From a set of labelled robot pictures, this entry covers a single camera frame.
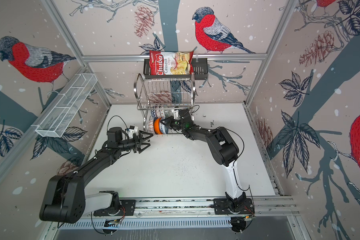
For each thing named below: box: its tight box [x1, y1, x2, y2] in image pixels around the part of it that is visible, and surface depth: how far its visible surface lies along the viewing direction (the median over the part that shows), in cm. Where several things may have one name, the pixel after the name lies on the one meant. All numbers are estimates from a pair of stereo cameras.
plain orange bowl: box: [153, 117, 163, 135], surface depth 93 cm
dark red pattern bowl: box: [155, 109, 162, 119], surface depth 100 cm
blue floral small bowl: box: [159, 121, 169, 135], surface depth 93 cm
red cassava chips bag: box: [149, 50, 194, 75], surface depth 90 cm
